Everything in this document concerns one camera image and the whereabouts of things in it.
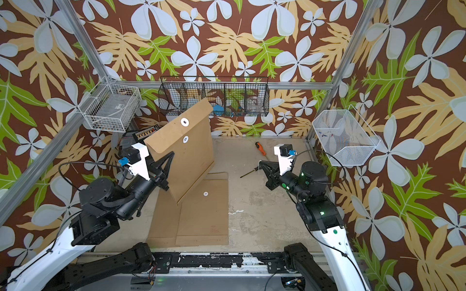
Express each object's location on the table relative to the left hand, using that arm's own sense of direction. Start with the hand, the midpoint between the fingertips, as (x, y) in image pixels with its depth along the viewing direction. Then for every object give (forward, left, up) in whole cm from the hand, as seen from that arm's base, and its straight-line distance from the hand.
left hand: (171, 152), depth 52 cm
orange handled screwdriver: (+42, -34, -44) cm, 70 cm away
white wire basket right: (+27, -71, -19) cm, 78 cm away
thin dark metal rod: (+23, -27, -47) cm, 59 cm away
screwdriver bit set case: (+33, +31, -27) cm, 53 cm away
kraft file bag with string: (-5, +14, -47) cm, 49 cm away
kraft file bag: (-1, -4, -48) cm, 48 cm away
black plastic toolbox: (+34, +37, -29) cm, 58 cm away
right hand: (+4, -27, -10) cm, 30 cm away
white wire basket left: (+39, +41, -13) cm, 58 cm away
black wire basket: (+52, -15, -15) cm, 56 cm away
